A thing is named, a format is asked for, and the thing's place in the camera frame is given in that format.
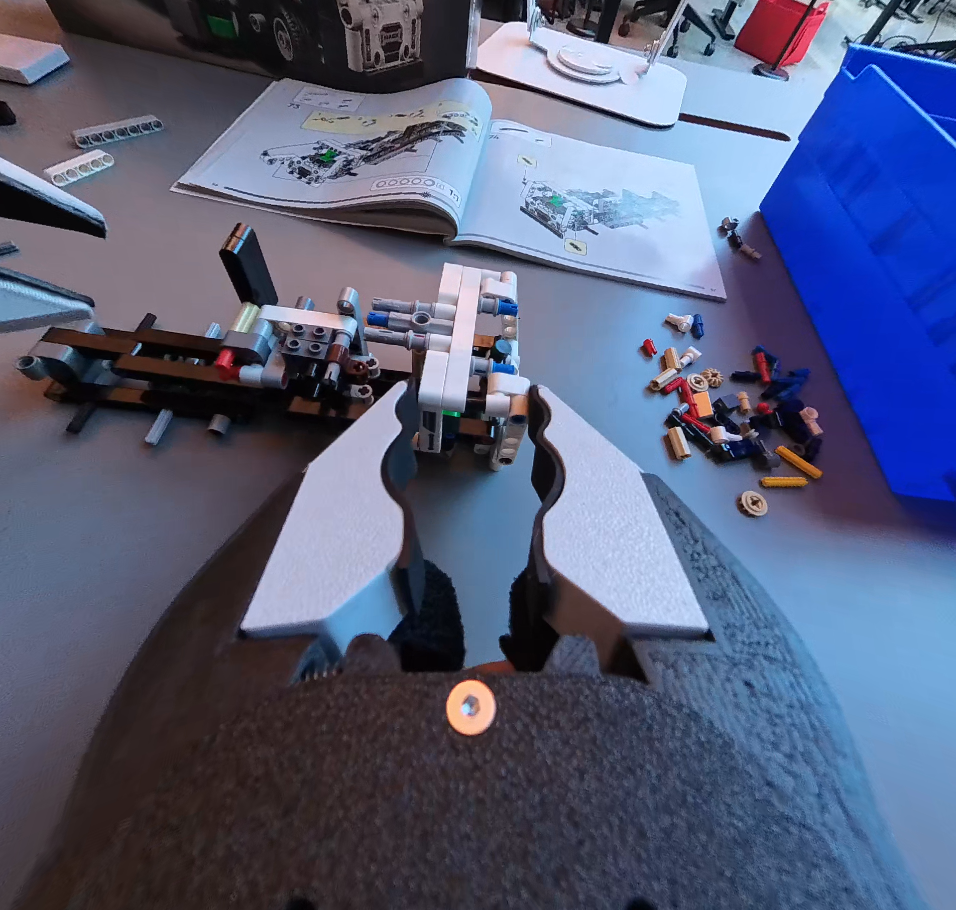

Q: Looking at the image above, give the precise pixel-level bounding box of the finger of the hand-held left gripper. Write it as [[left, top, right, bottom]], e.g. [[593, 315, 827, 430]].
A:
[[0, 154, 108, 240], [0, 266, 102, 336]]

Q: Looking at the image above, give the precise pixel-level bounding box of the black lego set box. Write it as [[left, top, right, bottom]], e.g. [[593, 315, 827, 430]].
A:
[[22, 0, 482, 93]]

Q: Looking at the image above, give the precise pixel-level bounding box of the light grey holed lego beam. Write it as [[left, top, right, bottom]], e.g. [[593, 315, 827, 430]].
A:
[[71, 114, 165, 149]]

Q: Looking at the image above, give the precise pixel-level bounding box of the lego truck model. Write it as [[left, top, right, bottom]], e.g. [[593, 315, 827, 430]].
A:
[[16, 224, 533, 472]]

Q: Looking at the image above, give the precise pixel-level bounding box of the lego instruction booklet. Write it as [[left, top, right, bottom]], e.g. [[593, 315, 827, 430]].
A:
[[170, 77, 727, 302]]

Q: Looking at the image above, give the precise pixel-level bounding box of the pile of small lego pieces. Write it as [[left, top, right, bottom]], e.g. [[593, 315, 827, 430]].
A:
[[638, 312, 826, 519]]

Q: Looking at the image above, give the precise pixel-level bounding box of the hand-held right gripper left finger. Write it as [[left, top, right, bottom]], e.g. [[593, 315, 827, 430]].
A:
[[238, 380, 428, 657]]

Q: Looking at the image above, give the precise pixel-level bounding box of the white lego beam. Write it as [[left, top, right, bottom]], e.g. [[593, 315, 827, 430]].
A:
[[42, 151, 117, 186]]

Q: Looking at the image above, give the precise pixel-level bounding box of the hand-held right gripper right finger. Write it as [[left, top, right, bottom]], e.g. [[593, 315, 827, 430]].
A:
[[525, 383, 712, 675]]

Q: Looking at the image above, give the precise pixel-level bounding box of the blue plastic bin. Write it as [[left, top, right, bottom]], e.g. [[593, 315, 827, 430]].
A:
[[758, 43, 956, 504]]

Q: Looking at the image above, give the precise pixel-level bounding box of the black floor stand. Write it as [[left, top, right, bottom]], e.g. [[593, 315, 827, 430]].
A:
[[750, 0, 860, 82]]

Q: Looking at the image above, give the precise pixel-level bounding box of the white stand base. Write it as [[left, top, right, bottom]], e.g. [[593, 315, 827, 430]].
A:
[[474, 21, 688, 130]]

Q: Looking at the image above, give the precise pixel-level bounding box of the white flat board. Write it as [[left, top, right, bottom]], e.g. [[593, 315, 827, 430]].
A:
[[0, 34, 72, 85]]

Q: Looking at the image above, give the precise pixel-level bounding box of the red plastic basket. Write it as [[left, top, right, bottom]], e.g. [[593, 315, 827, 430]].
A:
[[734, 0, 830, 68]]

